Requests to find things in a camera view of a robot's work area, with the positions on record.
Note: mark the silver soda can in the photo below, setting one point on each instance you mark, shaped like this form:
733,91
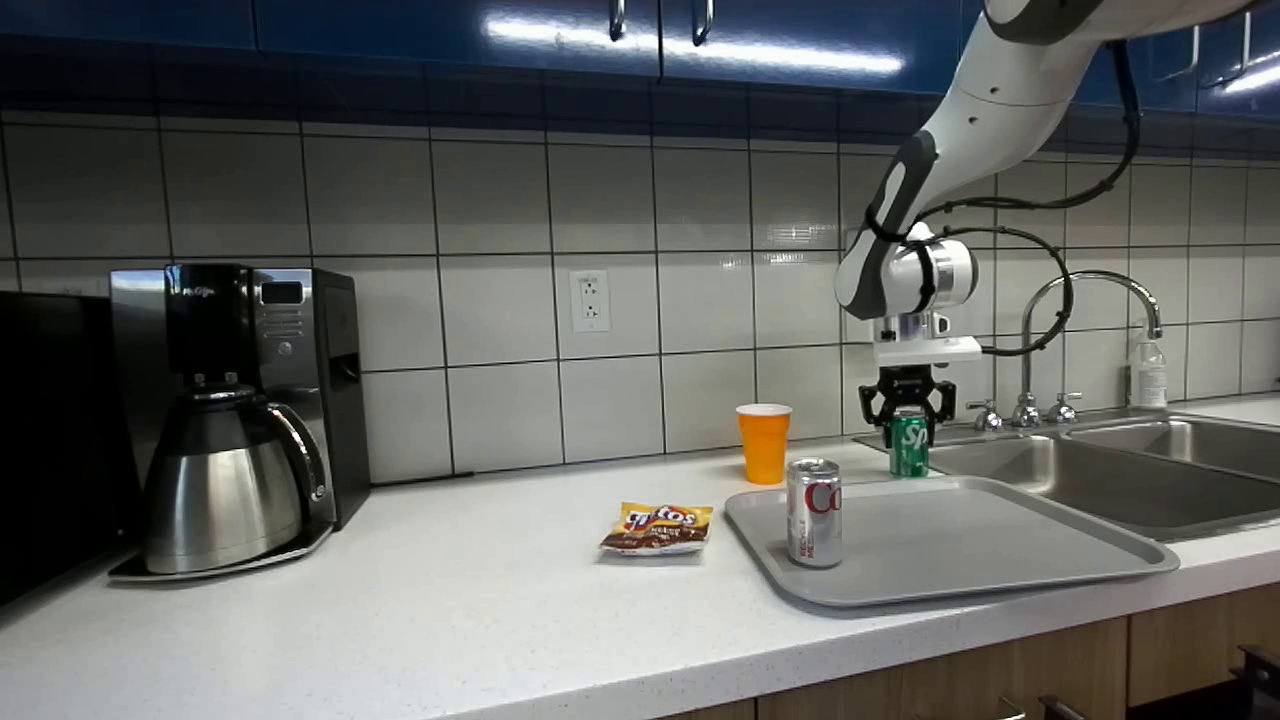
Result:
813,514

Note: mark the stainless steel sink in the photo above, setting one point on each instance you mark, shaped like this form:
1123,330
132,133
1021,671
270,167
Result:
1174,472

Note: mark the white wall outlet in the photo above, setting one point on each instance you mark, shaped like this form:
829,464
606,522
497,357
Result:
588,301

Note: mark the stainless steel carafe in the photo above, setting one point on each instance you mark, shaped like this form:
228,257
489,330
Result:
225,494

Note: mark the grey plastic tray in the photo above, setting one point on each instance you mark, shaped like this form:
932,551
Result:
987,543

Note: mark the wooden base cabinets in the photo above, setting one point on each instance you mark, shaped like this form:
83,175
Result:
1067,666

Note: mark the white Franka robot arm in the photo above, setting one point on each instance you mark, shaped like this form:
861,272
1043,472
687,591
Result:
1001,120

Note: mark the yellow snack bag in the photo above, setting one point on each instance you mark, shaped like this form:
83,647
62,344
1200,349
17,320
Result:
656,531

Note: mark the orange plastic cup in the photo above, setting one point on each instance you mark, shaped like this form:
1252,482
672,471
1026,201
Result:
766,445

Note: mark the blue wall cabinets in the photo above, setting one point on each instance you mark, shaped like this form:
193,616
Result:
467,41

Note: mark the black microwave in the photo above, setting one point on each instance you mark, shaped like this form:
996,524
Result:
54,441

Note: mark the black steel coffee maker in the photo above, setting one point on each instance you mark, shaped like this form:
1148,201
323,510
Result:
284,344

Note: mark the clear soap bottle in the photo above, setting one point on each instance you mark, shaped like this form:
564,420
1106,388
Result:
1148,376

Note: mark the green soda can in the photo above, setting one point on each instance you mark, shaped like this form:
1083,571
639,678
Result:
908,449

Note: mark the chrome gooseneck faucet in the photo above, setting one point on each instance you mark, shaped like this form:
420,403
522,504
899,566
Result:
1029,381

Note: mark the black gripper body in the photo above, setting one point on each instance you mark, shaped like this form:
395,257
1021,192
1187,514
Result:
907,387

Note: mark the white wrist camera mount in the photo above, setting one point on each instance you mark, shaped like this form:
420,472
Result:
924,349

